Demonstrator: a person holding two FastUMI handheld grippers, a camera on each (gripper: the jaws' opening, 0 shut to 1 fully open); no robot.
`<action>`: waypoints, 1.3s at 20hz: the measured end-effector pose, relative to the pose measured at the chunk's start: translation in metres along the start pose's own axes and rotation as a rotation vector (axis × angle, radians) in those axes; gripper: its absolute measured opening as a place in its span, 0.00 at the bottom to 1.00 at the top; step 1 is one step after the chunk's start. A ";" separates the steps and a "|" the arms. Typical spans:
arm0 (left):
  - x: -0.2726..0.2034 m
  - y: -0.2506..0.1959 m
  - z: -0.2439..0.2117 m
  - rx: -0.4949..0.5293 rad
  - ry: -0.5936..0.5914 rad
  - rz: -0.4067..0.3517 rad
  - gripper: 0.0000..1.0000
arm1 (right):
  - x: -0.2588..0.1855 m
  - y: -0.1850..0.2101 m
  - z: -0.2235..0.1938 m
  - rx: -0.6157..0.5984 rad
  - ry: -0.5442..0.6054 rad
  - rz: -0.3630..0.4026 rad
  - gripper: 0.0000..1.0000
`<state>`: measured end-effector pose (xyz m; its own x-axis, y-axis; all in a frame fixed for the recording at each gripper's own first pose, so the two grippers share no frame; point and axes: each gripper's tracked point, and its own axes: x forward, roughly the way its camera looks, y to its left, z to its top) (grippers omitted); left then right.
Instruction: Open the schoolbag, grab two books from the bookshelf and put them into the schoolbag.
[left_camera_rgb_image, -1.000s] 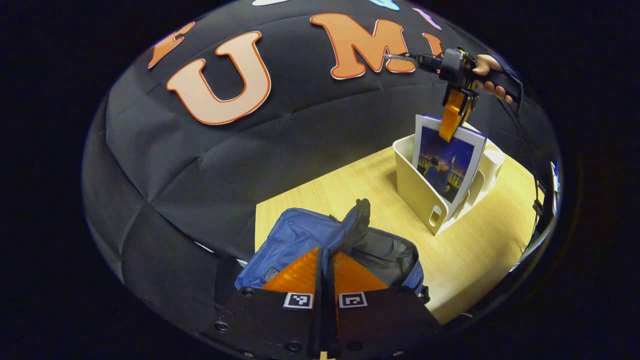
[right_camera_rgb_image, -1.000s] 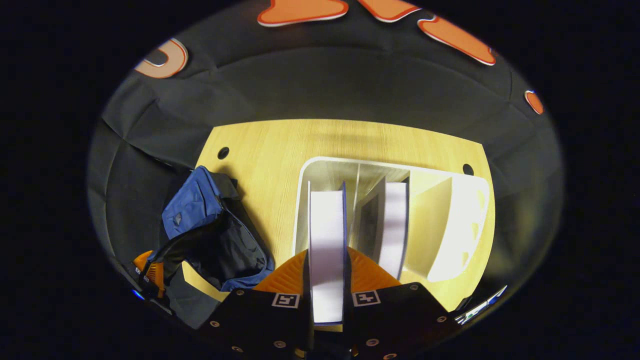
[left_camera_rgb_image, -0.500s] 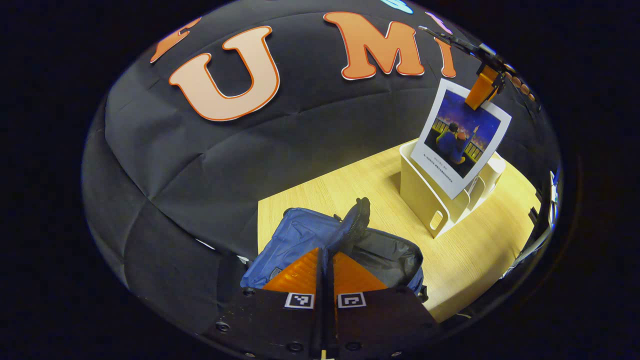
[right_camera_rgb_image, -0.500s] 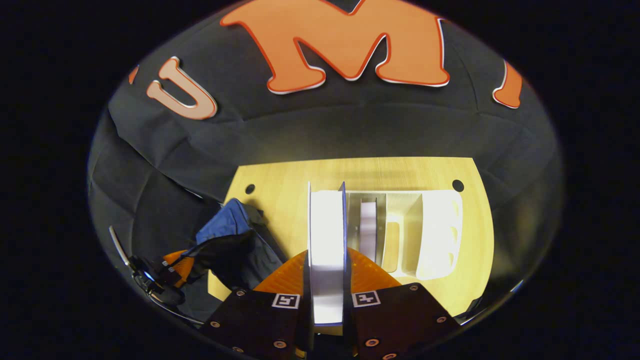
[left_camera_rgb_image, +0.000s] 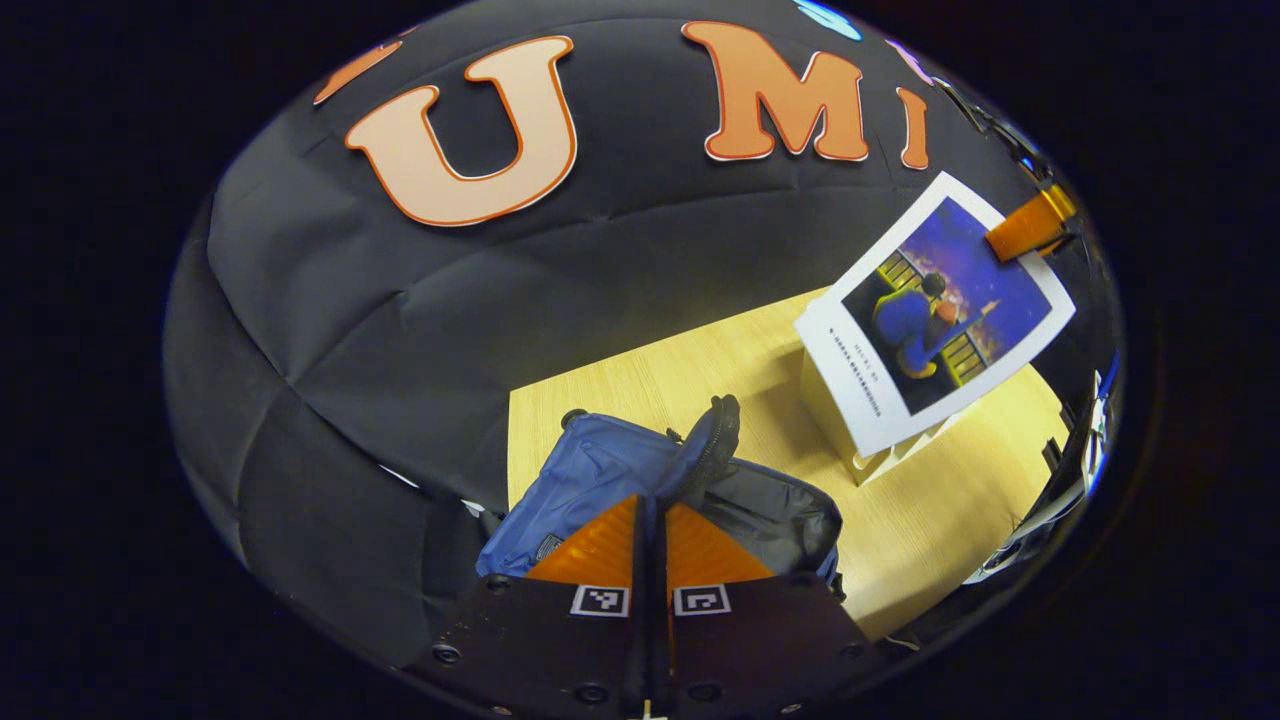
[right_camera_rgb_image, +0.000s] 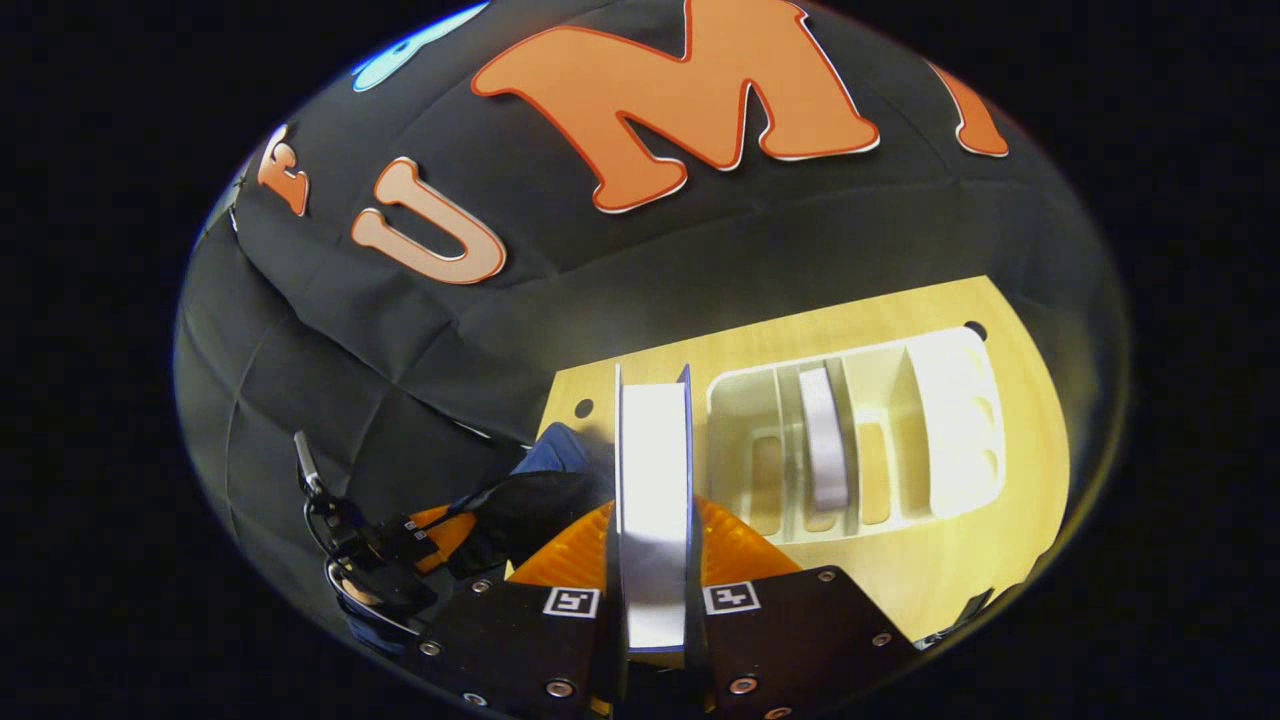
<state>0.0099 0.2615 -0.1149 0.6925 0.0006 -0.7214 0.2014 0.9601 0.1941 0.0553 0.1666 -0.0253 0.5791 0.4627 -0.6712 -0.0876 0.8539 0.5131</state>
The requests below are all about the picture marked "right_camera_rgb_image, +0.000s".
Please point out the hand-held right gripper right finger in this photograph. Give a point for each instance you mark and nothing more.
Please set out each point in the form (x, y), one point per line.
(800, 640)

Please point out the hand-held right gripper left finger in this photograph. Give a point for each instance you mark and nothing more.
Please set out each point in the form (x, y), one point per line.
(520, 640)

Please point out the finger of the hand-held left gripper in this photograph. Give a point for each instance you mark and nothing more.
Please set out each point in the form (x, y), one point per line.
(440, 535)

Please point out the white book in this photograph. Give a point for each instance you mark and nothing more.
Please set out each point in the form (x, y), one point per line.
(825, 440)

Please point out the white bookshelf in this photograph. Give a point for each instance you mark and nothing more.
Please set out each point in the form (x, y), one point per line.
(950, 420)

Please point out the blue book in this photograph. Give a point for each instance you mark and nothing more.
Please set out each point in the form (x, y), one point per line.
(655, 470)

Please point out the blue schoolbag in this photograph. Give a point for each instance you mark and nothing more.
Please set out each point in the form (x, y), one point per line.
(540, 500)

